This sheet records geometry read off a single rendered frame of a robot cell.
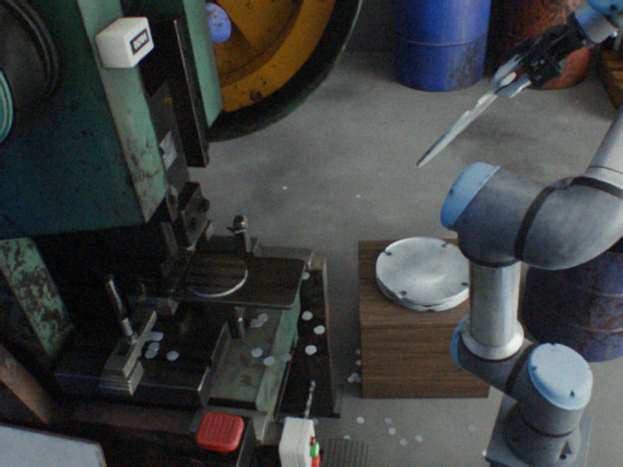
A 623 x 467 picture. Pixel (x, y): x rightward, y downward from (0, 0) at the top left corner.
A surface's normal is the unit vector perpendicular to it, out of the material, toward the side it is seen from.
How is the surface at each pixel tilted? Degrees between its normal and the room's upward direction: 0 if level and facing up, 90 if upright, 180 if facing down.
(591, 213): 43
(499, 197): 35
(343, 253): 0
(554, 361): 7
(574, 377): 7
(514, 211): 47
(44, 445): 78
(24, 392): 74
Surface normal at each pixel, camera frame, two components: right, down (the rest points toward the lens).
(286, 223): -0.07, -0.78
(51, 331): 0.98, 0.05
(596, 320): -0.22, 0.65
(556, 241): -0.35, 0.33
